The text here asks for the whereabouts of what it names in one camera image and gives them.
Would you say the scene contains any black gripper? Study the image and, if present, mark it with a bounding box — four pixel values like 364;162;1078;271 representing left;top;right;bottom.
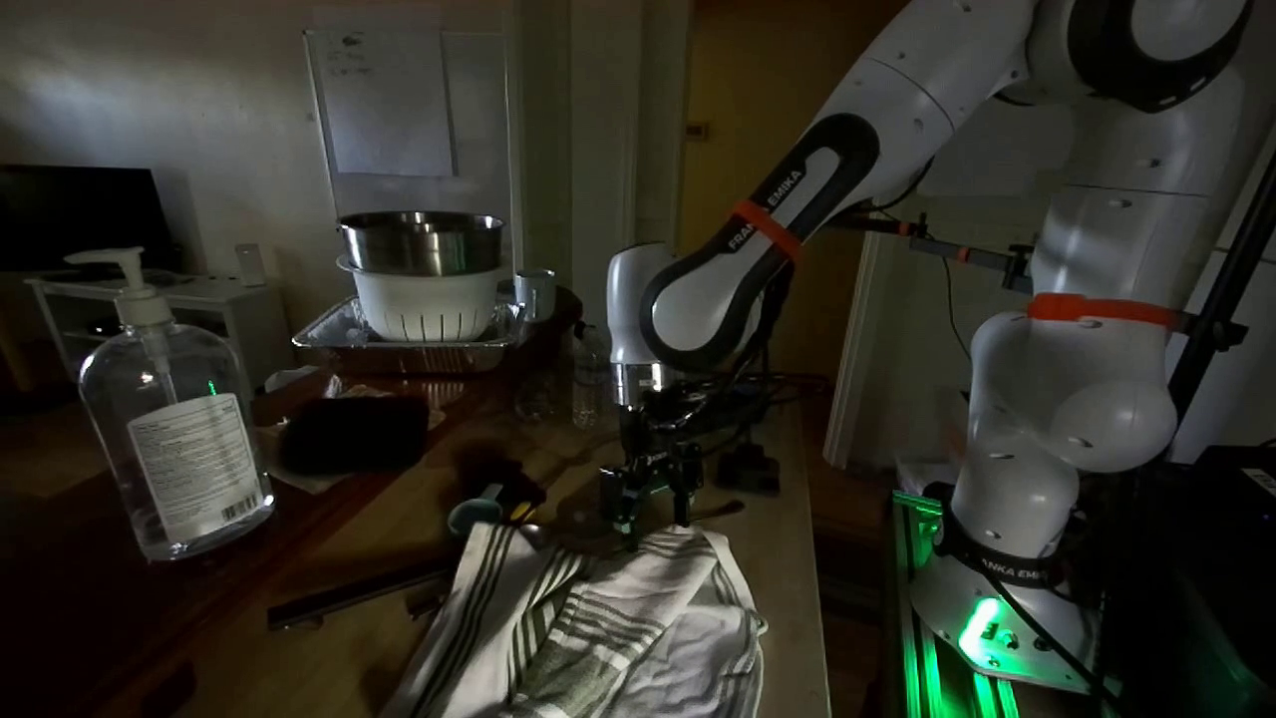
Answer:
599;399;702;540

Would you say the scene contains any striped tea towel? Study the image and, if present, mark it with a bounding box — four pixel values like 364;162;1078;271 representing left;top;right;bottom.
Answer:
377;521;764;718

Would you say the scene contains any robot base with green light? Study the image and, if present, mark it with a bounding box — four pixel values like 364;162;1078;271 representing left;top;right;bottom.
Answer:
889;492;1130;718

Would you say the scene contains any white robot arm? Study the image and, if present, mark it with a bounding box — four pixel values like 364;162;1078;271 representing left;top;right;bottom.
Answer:
639;0;1271;560

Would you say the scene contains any small teal cup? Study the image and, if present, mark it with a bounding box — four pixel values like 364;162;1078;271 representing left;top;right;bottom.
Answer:
445;498;506;540

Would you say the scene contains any black spatula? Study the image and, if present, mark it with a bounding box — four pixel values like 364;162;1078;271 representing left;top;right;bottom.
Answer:
268;560;453;631

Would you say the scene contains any white colander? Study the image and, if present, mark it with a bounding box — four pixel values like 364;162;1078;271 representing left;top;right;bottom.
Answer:
348;266;504;343

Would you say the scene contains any black cloth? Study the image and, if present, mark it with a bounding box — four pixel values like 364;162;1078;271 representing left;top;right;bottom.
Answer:
280;395;430;473

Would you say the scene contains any stainless steel bowl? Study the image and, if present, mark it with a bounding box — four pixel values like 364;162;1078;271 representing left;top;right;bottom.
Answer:
340;212;504;274

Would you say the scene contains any clear hand sanitizer bottle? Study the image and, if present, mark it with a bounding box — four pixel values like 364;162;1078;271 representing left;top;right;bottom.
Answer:
74;246;275;562

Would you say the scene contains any white cabinet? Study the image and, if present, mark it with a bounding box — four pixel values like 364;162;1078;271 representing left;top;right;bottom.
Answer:
24;271;294;389

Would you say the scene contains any dark monitor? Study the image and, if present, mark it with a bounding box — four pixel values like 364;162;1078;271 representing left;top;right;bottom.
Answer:
0;162;179;271

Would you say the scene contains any whiteboard on wall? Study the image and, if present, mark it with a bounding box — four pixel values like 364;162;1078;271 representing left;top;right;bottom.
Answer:
307;22;453;177

